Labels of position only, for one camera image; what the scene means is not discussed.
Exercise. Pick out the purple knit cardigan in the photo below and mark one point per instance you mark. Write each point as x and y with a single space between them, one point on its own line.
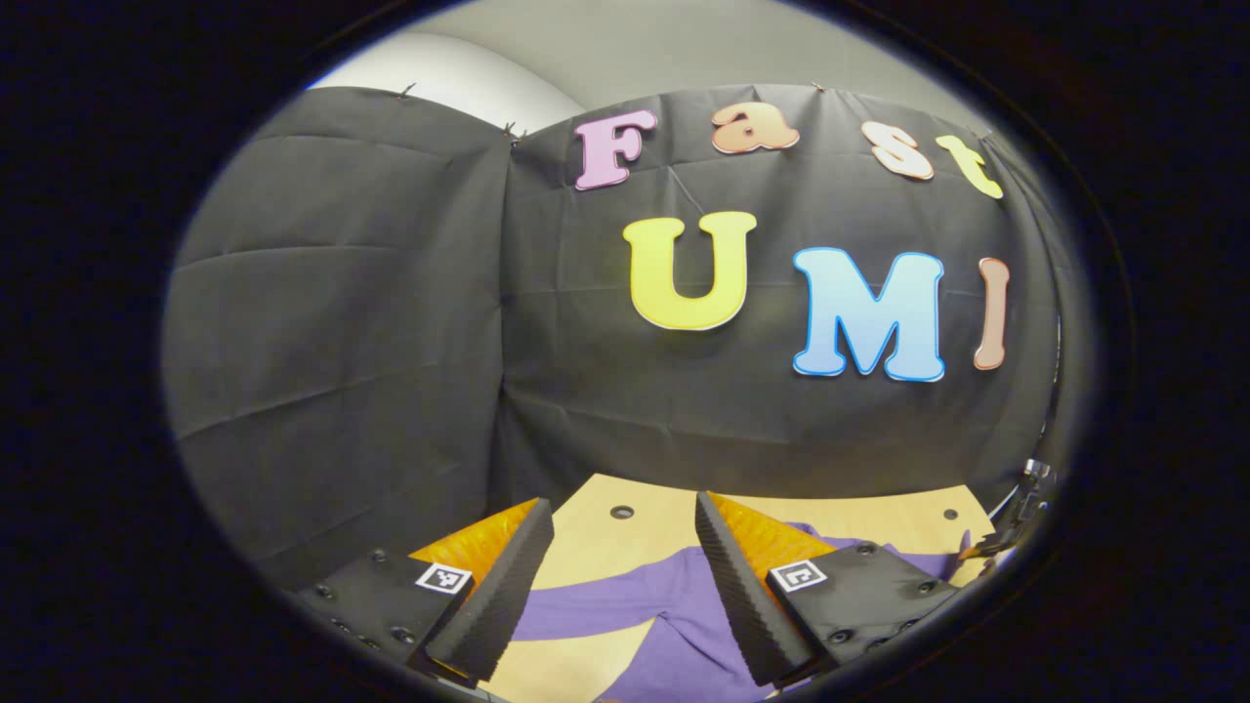
625 591

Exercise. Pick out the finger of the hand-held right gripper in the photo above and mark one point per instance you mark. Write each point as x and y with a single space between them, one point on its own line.
1011 522

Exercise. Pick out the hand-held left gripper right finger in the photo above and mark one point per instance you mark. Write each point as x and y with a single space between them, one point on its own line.
742 596

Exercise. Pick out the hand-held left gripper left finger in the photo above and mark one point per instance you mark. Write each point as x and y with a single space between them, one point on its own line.
503 596

